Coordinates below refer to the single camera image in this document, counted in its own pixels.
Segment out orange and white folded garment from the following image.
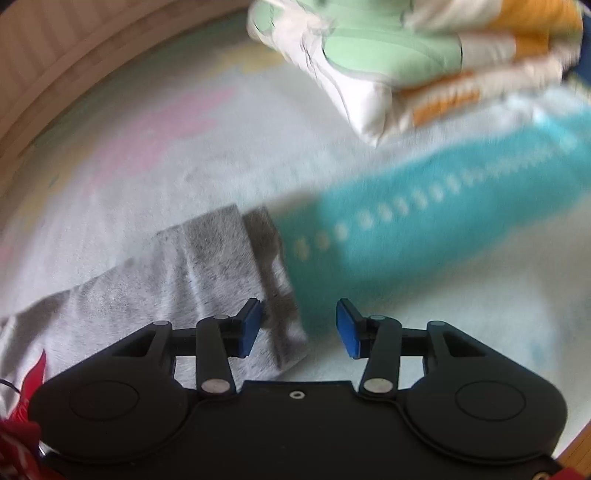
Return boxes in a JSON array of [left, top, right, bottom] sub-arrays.
[[385, 0, 583, 136]]

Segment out green and white folded garment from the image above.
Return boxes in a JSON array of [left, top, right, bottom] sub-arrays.
[[246, 0, 464, 148]]

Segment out pastel patterned rug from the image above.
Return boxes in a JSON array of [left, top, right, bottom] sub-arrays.
[[0, 9, 591, 462]]

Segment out red strap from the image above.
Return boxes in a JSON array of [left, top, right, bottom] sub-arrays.
[[0, 349, 48, 480]]

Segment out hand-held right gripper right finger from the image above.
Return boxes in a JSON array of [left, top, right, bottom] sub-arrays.
[[336, 298, 491, 401]]

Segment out grey pants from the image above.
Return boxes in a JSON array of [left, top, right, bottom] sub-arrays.
[[0, 203, 310, 418]]

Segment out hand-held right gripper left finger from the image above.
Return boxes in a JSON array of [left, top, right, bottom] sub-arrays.
[[111, 298, 264, 400]]

